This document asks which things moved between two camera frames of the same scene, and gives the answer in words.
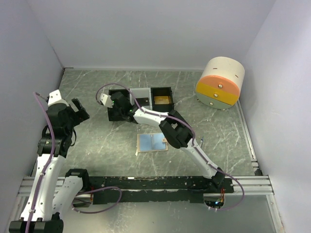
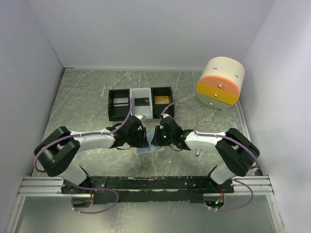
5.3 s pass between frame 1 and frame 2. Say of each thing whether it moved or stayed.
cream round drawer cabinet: stayed
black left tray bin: stayed
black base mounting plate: stayed
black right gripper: moved
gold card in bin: stayed
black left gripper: moved
